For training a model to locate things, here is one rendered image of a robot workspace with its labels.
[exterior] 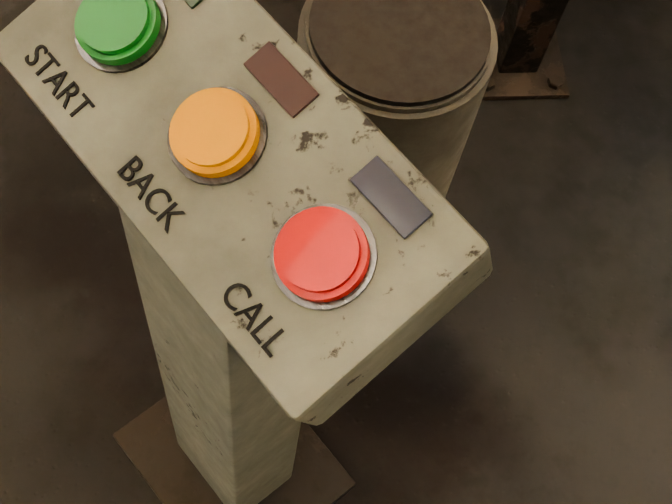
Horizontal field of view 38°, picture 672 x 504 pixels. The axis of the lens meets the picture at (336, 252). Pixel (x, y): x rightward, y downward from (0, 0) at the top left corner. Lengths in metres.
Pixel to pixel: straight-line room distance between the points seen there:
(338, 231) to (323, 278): 0.02
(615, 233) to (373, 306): 0.78
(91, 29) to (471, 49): 0.23
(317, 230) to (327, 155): 0.04
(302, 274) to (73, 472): 0.64
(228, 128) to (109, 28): 0.08
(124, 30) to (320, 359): 0.18
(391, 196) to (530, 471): 0.66
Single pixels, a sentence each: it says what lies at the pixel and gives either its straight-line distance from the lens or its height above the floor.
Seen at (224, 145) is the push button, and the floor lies 0.61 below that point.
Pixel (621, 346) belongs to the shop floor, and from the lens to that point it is 1.11.
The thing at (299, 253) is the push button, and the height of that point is 0.61.
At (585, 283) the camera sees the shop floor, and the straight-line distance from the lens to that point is 1.13.
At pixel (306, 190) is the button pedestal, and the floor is 0.60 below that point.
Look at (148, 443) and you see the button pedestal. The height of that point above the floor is 0.01.
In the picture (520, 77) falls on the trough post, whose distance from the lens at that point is 1.24.
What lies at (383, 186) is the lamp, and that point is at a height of 0.62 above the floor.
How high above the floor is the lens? 0.97
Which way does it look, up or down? 64 degrees down
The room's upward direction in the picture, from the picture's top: 11 degrees clockwise
